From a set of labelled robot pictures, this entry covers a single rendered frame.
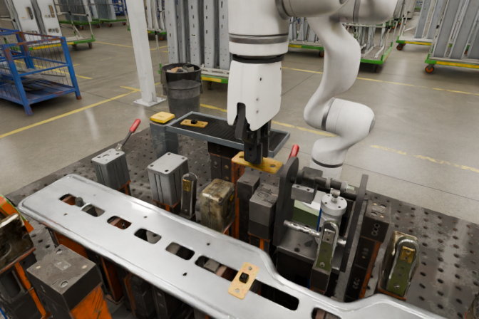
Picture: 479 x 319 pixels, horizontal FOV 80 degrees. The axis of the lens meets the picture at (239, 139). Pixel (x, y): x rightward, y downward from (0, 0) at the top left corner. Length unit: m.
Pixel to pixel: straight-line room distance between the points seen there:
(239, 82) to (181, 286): 0.45
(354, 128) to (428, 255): 0.56
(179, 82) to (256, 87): 3.05
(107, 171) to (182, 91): 2.54
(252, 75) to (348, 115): 0.63
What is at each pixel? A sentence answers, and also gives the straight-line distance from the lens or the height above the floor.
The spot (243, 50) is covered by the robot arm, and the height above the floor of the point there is 1.48.
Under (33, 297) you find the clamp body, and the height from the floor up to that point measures 0.80.
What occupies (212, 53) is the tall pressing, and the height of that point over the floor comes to 0.56.
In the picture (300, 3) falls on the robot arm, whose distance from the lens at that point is 0.36.
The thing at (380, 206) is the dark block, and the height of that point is 1.12.
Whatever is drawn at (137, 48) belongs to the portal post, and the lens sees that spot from 4.46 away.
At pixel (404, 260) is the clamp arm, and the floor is 1.07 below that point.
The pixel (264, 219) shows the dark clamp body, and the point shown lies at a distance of 0.76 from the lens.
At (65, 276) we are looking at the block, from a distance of 0.74.
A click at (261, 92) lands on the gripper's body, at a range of 0.41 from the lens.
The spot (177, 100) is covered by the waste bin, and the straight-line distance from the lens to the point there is 3.53.
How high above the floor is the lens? 1.55
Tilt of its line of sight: 28 degrees down
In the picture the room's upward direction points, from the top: straight up
